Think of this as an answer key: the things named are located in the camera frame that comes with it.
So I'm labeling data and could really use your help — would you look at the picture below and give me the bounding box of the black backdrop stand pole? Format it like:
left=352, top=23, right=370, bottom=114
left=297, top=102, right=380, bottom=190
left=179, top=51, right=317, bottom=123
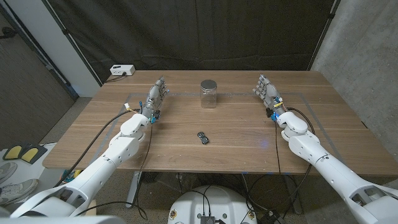
left=307, top=0, right=340, bottom=72
left=42, top=0, right=103, bottom=87

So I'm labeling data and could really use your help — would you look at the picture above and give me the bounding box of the black power box cable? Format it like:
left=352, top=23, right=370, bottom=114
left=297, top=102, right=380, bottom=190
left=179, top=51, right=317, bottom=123
left=104, top=73, right=127, bottom=83

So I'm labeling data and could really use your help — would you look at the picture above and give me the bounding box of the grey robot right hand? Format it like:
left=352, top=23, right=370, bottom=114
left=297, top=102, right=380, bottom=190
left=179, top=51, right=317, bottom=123
left=252, top=73, right=287, bottom=116

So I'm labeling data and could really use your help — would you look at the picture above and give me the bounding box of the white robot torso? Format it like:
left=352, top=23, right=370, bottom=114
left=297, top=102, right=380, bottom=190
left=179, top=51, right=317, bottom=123
left=167, top=185, right=258, bottom=224

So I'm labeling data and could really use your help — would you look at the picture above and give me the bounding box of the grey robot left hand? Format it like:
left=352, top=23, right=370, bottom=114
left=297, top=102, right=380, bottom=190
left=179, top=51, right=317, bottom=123
left=139, top=76, right=170, bottom=118

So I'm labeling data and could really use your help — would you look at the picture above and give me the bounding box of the brown cardboard piece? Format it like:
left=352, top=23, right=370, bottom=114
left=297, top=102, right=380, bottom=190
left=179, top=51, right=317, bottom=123
left=83, top=200, right=97, bottom=217

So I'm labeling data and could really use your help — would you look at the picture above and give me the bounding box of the white power box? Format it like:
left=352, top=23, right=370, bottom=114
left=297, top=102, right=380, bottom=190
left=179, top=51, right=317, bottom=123
left=109, top=64, right=136, bottom=77

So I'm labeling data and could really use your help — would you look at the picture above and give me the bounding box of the blue yellow floor tool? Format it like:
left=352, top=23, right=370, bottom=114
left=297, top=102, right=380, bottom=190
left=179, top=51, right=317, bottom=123
left=60, top=169, right=83, bottom=184

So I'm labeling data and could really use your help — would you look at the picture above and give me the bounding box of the black backdrop curtain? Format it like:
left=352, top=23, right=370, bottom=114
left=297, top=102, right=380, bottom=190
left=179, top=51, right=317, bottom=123
left=46, top=0, right=340, bottom=85

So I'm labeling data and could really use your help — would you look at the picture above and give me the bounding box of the clear glass jar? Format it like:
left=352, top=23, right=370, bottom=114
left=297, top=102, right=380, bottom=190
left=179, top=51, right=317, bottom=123
left=200, top=88, right=218, bottom=109

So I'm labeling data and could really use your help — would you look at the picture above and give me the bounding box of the small dark toy car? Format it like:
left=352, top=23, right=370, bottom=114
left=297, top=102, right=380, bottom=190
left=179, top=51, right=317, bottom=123
left=197, top=131, right=210, bottom=146

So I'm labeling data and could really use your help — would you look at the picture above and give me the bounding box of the grey metal table leg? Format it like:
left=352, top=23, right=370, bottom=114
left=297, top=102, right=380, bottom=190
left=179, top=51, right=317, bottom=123
left=126, top=170, right=142, bottom=208
left=284, top=174, right=303, bottom=215

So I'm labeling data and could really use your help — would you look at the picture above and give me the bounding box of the silver metal jar lid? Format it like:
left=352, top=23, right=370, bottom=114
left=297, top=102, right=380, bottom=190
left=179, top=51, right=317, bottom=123
left=200, top=79, right=218, bottom=91

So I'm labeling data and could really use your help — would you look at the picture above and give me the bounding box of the grey sneaker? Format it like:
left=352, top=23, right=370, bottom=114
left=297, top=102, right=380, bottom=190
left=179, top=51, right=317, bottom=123
left=0, top=179, right=40, bottom=206
left=0, top=161, right=18, bottom=184

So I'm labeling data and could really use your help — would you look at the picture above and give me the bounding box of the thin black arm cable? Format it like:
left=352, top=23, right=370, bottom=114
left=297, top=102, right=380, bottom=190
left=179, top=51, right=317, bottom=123
left=273, top=120, right=292, bottom=218
left=74, top=123, right=154, bottom=221

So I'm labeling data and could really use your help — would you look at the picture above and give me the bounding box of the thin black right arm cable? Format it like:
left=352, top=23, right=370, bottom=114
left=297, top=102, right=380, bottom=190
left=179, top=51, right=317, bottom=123
left=273, top=120, right=292, bottom=218

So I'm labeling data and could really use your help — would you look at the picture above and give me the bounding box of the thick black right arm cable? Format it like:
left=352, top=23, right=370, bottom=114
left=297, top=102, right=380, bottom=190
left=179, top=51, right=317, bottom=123
left=281, top=106, right=317, bottom=220

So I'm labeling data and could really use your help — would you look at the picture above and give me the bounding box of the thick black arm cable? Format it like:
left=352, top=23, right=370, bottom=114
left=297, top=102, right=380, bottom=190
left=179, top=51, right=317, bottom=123
left=52, top=108, right=142, bottom=189
left=281, top=106, right=317, bottom=220

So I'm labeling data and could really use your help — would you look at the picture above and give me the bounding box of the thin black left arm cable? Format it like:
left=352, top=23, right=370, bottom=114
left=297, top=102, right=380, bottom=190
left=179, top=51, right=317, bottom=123
left=74, top=123, right=154, bottom=221

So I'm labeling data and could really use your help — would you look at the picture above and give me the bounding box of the black floor device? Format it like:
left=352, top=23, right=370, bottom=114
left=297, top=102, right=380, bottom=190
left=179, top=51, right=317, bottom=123
left=259, top=210, right=285, bottom=224

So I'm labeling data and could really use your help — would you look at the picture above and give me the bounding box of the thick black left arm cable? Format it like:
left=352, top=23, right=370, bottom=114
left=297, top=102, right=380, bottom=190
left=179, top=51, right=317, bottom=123
left=52, top=108, right=142, bottom=189

